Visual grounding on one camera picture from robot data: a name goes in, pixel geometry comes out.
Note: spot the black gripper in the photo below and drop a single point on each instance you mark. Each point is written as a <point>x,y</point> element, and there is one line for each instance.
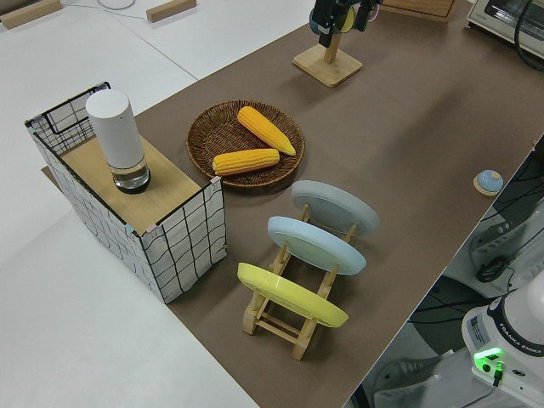
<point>348,2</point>

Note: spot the white water bottle clear base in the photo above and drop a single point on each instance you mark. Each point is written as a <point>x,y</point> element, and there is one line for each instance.
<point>115,132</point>

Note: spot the teal mug yellow inside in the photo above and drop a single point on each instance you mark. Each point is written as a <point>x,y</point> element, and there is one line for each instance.
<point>313,21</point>

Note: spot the wooden mug tree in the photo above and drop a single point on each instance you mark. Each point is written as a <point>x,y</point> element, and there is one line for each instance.
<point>329,70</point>

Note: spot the large wooden box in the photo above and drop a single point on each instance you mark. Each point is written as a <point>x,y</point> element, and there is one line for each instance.
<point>425,10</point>

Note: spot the pale yellow tapered corn cob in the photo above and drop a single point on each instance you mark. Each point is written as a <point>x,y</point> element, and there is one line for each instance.
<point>263,127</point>

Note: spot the brown table mat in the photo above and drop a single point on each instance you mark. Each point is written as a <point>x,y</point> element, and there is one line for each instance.
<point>404,149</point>

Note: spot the white toaster oven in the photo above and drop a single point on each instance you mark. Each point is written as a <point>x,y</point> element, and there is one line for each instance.
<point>493,17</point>

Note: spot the orange yellow blunt corn cob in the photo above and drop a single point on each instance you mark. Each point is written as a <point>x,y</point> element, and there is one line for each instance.
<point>246,162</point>

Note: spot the brown wicker tray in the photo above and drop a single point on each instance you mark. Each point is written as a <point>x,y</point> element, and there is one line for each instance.
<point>212,136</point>

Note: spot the wooden block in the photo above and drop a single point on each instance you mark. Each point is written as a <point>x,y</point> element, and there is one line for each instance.
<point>30,15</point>
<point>170,10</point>

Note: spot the grey plate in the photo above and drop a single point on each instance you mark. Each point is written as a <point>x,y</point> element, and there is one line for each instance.
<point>336,204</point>

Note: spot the light blue plate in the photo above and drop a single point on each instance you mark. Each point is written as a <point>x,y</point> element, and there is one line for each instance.
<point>314,246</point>

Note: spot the wooden shelf insert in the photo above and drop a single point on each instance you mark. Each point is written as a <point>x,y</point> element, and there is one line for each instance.
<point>157,187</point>

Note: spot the yellow plate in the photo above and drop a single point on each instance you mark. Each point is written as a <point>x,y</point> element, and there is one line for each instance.
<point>293,297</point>

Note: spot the wooden plate rack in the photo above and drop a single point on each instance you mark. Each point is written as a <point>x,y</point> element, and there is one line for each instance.
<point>304,340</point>

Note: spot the grey metal pedestal foot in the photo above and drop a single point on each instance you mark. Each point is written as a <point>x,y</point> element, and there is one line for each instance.
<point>489,246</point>
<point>408,370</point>

